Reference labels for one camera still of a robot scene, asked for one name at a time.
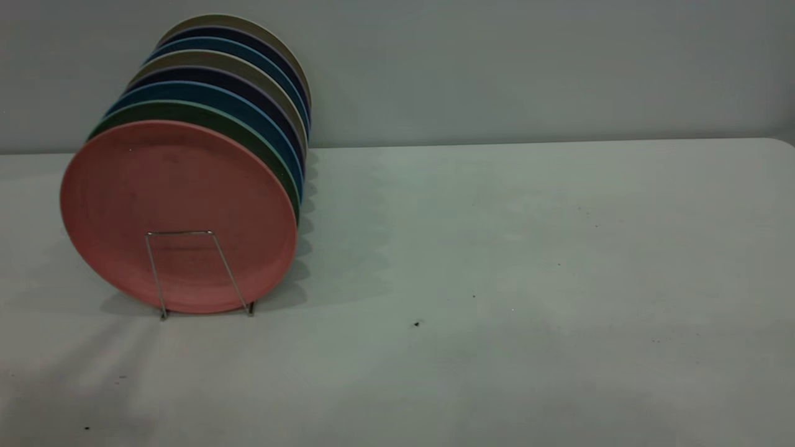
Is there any pink round plate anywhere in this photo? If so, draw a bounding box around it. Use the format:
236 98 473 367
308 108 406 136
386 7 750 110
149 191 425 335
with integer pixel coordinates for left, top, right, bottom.
60 120 298 315

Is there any green round plate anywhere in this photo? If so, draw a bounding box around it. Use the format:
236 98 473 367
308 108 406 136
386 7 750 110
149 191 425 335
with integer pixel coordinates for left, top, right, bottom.
87 101 302 225

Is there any blue round plate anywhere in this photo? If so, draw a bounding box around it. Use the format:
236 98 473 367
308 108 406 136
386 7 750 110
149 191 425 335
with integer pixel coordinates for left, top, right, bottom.
144 37 311 134
104 81 304 202

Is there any dark purple round plate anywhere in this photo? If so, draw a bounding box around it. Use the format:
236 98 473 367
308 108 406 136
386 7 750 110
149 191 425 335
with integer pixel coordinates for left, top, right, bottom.
127 66 307 178
155 26 311 114

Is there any beige round plate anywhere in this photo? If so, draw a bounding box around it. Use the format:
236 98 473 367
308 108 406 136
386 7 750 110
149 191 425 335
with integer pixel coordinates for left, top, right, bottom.
155 14 312 112
127 50 309 156

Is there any metal wire plate rack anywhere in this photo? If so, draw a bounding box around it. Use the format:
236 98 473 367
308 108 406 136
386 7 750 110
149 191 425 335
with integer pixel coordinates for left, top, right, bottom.
145 230 259 322

